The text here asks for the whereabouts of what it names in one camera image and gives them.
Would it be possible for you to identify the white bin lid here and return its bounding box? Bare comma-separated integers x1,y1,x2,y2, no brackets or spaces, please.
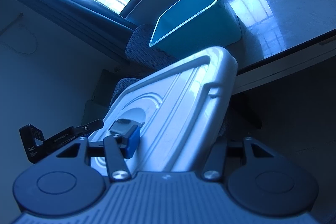
89,47,238,174

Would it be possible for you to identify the teal plastic storage bin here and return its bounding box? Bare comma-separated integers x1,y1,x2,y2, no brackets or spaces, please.
149,0,242,59

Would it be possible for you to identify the grey knit chair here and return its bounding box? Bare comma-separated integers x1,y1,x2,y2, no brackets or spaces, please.
110,23,180,109

